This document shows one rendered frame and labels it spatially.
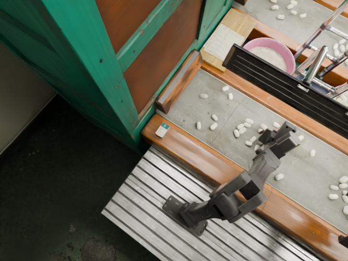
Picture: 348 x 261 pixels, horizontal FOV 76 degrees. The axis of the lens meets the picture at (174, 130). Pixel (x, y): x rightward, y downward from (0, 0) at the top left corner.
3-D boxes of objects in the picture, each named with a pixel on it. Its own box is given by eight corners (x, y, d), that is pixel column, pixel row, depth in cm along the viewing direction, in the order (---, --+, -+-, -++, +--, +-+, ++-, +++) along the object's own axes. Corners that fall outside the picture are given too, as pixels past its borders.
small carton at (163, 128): (161, 139, 94) (161, 138, 93) (155, 134, 95) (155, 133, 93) (170, 127, 96) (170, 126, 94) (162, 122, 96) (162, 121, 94)
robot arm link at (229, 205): (188, 204, 90) (232, 183, 62) (199, 218, 88) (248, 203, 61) (177, 214, 86) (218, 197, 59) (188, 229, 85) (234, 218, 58)
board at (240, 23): (223, 73, 103) (223, 71, 102) (196, 56, 105) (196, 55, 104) (256, 23, 111) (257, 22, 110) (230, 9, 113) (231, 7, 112)
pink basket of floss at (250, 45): (291, 92, 112) (302, 83, 103) (240, 99, 110) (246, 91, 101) (277, 46, 118) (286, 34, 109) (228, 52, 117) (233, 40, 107)
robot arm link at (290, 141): (287, 125, 81) (280, 134, 71) (304, 144, 79) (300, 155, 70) (262, 142, 88) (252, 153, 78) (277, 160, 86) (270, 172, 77)
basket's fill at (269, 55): (269, 100, 110) (274, 95, 104) (229, 76, 112) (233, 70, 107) (289, 66, 115) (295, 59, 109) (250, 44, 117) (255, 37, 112)
